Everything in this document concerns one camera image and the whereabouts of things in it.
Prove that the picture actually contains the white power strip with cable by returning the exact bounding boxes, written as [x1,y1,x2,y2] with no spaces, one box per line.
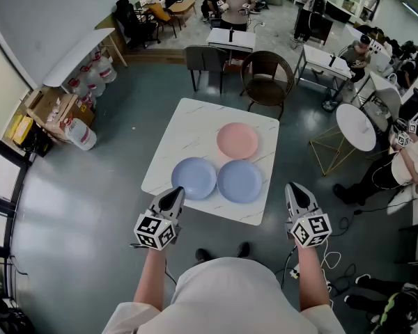
[318,238,343,308]

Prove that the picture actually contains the clear water jug red label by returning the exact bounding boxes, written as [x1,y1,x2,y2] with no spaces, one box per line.
[63,116,98,152]

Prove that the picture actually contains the wire wastebasket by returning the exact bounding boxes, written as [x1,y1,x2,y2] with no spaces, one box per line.
[322,92,344,113]

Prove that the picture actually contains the black cable with plug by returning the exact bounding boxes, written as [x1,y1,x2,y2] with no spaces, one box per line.
[339,200,415,238]

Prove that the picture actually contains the pink plate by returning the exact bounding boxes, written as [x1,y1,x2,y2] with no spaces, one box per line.
[216,122,259,160]

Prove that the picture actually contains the black office chair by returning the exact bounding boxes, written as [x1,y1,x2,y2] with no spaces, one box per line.
[114,0,161,50]

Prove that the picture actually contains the wooden low table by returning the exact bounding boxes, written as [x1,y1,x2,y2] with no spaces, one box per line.
[167,0,197,27]

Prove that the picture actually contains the yellow chair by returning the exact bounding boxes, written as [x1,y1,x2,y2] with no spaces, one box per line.
[146,2,182,40]

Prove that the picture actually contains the person's left forearm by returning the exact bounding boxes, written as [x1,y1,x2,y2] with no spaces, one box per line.
[133,245,168,312]

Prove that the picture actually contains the black green backpack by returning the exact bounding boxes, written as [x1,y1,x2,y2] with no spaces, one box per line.
[379,287,418,334]

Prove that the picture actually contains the brown wicker chair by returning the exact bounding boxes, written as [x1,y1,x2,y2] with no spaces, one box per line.
[240,50,295,120]

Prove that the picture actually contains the white rectangular desk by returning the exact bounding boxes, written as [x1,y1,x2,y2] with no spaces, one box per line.
[206,27,257,54]
[294,43,353,95]

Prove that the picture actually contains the person's white shirt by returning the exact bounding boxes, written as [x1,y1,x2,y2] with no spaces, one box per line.
[102,257,346,334]

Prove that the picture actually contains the person's right forearm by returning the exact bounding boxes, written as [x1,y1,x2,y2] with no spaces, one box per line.
[294,241,332,312]

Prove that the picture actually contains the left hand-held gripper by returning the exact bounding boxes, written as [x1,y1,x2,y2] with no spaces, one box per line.
[134,186,186,251]

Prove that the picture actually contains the blue plate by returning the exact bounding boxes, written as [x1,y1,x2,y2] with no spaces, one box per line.
[171,157,217,201]
[216,159,263,204]

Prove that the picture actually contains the white curved board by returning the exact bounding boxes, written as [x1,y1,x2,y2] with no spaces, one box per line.
[42,27,116,88]

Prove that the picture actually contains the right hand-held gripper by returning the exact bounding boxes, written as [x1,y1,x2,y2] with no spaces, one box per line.
[284,182,332,248]

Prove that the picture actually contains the cardboard box yellow sticker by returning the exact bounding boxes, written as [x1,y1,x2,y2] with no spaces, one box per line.
[69,97,96,127]

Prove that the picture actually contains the black bag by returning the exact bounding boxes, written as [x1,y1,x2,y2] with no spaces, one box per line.
[20,125,54,158]

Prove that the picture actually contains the white round stool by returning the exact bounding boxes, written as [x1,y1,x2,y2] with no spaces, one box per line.
[386,182,418,216]

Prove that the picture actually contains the gray upholstered chair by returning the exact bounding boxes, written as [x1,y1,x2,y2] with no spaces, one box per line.
[183,45,229,95]

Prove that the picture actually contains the open cardboard box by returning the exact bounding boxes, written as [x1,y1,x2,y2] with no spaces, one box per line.
[24,88,78,143]

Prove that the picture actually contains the row of clear water jugs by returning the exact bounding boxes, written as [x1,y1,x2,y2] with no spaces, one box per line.
[68,51,118,109]

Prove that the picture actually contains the round white table gold frame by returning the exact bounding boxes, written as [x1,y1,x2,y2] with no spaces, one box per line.
[309,103,380,176]

